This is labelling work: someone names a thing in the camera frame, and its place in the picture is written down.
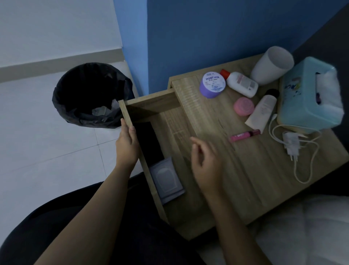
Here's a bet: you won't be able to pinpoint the person's left hand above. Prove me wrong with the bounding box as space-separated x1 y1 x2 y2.
115 118 141 171

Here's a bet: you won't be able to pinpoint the person's right hand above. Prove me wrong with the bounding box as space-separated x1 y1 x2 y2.
189 136 224 194

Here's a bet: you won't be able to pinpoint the black phone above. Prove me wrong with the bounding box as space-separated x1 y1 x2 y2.
133 121 165 167

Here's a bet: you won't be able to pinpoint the wooden nightstand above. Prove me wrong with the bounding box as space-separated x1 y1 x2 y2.
167 53 349 241

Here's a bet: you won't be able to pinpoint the white wipe packet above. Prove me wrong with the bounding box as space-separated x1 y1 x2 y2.
148 157 186 205

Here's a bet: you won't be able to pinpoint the pink lipstick tube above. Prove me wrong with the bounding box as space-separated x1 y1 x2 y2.
230 129 261 143

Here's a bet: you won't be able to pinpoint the pink round compact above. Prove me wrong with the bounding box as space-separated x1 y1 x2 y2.
233 97 255 116

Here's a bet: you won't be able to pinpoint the white tube black cap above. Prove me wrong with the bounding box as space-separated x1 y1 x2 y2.
244 88 280 134

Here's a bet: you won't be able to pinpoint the white charging cable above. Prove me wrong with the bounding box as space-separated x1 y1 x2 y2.
268 114 323 184

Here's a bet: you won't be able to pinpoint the purple round jar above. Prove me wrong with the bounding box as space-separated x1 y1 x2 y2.
199 71 227 99

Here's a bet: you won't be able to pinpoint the white charger plug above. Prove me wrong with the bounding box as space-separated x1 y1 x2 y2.
282 131 301 162

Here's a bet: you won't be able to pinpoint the white lotion bottle red cap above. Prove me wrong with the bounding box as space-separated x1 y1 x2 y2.
220 68 259 99

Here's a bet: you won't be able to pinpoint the teal tissue box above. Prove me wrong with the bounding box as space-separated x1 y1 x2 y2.
277 56 345 134

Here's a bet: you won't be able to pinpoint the white mug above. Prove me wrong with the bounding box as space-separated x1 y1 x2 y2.
250 46 295 86

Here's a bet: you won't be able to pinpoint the person's left forearm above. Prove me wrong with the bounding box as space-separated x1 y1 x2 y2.
34 163 137 265

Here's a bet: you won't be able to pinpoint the person's right forearm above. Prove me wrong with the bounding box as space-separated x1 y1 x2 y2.
203 185 273 265

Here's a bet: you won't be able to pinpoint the black lined trash bin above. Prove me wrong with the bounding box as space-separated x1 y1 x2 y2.
52 62 135 129

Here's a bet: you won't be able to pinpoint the white duvet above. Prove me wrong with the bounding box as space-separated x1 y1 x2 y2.
196 194 349 265

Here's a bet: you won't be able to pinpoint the white facial tissues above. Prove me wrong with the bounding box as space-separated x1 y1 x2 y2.
315 71 345 120

